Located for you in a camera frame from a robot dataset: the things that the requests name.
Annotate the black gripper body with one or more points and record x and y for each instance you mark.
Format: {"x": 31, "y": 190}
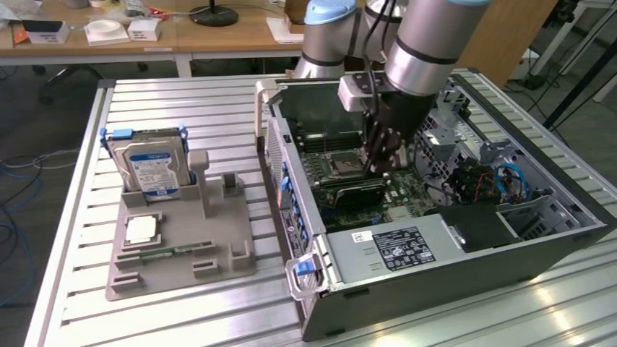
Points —
{"x": 406, "y": 112}

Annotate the black graphics card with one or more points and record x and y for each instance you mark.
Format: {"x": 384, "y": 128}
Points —
{"x": 362, "y": 195}

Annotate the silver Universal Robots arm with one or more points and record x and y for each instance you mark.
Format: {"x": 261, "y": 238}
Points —
{"x": 424, "y": 43}

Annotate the CPU socket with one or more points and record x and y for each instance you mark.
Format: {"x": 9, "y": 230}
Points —
{"x": 344, "y": 163}

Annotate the green motherboard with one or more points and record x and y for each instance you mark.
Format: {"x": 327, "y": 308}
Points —
{"x": 406, "y": 191}

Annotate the black installed RAM stick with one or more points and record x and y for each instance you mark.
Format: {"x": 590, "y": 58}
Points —
{"x": 333, "y": 183}

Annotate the black plastic shroud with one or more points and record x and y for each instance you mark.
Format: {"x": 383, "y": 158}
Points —
{"x": 478, "y": 227}

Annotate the grey power supply unit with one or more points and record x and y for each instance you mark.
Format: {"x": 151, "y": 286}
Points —
{"x": 391, "y": 249}

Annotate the wooden cabinet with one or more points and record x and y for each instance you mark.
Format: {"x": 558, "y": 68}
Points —
{"x": 507, "y": 39}

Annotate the white paper stack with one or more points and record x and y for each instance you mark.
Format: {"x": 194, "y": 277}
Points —
{"x": 285, "y": 34}

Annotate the open black PC case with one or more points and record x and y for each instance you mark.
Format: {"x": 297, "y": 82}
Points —
{"x": 434, "y": 274}

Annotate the hard disk in blue caddy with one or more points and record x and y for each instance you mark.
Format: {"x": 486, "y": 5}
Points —
{"x": 150, "y": 170}

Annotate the black round lamp base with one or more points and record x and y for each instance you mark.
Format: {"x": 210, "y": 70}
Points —
{"x": 215, "y": 16}

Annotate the grey parts rack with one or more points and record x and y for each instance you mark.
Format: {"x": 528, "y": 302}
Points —
{"x": 183, "y": 260}

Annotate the green RAM stick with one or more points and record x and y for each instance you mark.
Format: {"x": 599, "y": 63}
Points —
{"x": 169, "y": 251}

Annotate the silver CPU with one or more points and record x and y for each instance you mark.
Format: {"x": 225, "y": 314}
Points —
{"x": 141, "y": 229}

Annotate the plain white box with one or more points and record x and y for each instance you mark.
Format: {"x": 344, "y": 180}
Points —
{"x": 145, "y": 29}

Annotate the white square dish holder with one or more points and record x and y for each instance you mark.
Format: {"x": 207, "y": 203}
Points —
{"x": 106, "y": 32}

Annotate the black office chair base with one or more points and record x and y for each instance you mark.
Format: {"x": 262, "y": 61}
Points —
{"x": 63, "y": 77}

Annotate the wooden desk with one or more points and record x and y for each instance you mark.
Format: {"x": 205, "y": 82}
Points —
{"x": 73, "y": 50}

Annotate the white box with dark top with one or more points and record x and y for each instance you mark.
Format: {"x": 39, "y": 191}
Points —
{"x": 46, "y": 32}

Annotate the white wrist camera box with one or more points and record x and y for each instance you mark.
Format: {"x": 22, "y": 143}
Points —
{"x": 355, "y": 92}

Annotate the white table frame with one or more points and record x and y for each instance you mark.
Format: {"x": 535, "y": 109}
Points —
{"x": 579, "y": 36}

